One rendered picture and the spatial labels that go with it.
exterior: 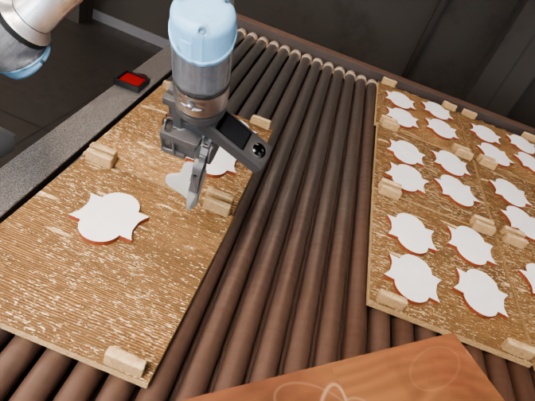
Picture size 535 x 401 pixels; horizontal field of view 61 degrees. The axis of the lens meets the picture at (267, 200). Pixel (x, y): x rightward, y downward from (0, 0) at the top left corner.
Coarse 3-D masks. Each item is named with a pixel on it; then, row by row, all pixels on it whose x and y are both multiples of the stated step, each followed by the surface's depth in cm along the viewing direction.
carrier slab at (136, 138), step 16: (160, 96) 125; (144, 112) 116; (160, 112) 118; (112, 128) 107; (128, 128) 109; (144, 128) 111; (160, 128) 113; (256, 128) 127; (112, 144) 102; (128, 144) 104; (144, 144) 106; (160, 144) 107; (128, 160) 99; (144, 160) 101; (160, 160) 103; (176, 160) 105; (144, 176) 97; (160, 176) 98; (224, 176) 105; (240, 176) 107; (176, 192) 97; (224, 192) 101; (240, 192) 103
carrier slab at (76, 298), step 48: (48, 192) 85; (96, 192) 89; (144, 192) 93; (0, 240) 74; (48, 240) 77; (144, 240) 83; (192, 240) 87; (0, 288) 67; (48, 288) 70; (96, 288) 72; (144, 288) 75; (192, 288) 78; (48, 336) 64; (96, 336) 66; (144, 336) 68; (144, 384) 63
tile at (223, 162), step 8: (224, 152) 111; (192, 160) 105; (216, 160) 107; (224, 160) 108; (232, 160) 109; (208, 168) 104; (216, 168) 105; (224, 168) 106; (232, 168) 107; (208, 176) 103; (216, 176) 103
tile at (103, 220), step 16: (96, 208) 84; (112, 208) 85; (128, 208) 86; (80, 224) 80; (96, 224) 81; (112, 224) 82; (128, 224) 83; (96, 240) 78; (112, 240) 80; (128, 240) 81
